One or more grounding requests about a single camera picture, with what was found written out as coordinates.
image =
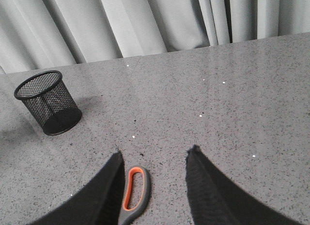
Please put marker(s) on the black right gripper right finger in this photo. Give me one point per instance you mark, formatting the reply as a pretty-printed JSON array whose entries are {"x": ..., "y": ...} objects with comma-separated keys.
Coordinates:
[{"x": 214, "y": 199}]

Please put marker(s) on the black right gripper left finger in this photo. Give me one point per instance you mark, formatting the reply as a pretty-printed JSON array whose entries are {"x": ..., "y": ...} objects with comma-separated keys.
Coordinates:
[{"x": 97, "y": 203}]

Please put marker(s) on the grey orange handled scissors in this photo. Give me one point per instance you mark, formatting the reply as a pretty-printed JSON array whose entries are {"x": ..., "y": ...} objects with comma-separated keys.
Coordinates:
[{"x": 127, "y": 215}]

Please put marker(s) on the black mesh pen cup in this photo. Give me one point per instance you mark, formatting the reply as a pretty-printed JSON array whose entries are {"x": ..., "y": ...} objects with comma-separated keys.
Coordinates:
[{"x": 49, "y": 101}]

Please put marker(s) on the grey pleated curtain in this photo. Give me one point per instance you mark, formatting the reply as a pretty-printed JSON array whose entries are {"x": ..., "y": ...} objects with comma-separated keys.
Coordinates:
[{"x": 38, "y": 34}]

